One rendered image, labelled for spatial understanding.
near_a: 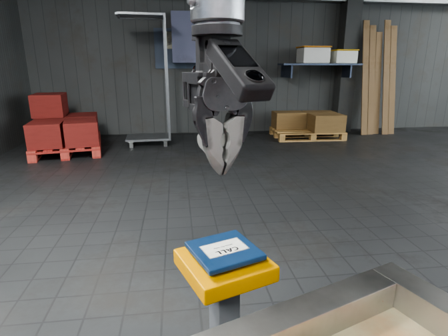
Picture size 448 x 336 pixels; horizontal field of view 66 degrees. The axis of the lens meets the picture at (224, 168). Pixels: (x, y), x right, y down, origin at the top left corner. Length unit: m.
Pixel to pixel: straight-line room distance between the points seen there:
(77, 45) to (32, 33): 0.75
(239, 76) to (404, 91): 7.89
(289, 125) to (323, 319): 6.13
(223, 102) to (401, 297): 0.34
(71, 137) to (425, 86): 6.87
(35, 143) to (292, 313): 5.04
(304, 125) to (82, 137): 3.80
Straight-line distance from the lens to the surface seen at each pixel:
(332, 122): 6.31
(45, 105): 5.87
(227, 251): 0.56
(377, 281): 0.50
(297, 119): 6.53
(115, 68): 6.90
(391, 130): 7.47
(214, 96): 0.48
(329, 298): 0.45
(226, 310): 0.61
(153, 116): 6.88
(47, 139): 5.28
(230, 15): 0.49
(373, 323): 0.49
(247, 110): 0.52
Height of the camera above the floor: 1.25
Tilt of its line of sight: 16 degrees down
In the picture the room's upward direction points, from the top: straight up
